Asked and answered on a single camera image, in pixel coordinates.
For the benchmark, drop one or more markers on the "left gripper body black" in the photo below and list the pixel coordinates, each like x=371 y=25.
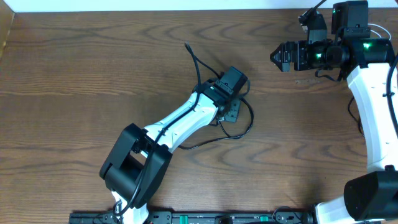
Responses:
x=233 y=111

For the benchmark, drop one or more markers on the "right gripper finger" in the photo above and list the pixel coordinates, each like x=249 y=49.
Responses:
x=283 y=53
x=283 y=66

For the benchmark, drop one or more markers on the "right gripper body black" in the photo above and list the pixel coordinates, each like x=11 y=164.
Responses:
x=312 y=57

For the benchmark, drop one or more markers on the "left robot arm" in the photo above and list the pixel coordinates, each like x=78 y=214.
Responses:
x=136 y=165

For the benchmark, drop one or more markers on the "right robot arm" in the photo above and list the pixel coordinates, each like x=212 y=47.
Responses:
x=369 y=66

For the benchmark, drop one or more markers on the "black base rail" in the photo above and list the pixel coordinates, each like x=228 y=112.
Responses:
x=282 y=215

